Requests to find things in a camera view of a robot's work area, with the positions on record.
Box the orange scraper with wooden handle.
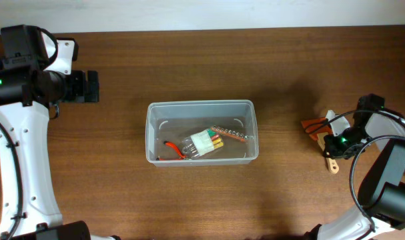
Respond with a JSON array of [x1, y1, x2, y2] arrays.
[[301, 117, 340, 174]]

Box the orange socket rail with sockets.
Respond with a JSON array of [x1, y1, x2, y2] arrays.
[[210, 125, 254, 143]]

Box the red handled pliers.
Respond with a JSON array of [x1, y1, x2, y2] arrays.
[[156, 141, 188, 161]]

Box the clear plastic container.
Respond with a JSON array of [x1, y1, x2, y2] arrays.
[[145, 99, 259, 167]]

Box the clear case of coloured bits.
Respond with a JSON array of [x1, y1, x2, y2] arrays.
[[181, 129, 224, 159]]

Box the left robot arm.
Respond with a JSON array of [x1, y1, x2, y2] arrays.
[[0, 25, 99, 239]]

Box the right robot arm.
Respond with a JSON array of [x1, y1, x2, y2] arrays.
[[301, 94, 405, 240]]

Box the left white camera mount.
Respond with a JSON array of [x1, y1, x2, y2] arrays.
[[41, 33, 79, 75]]

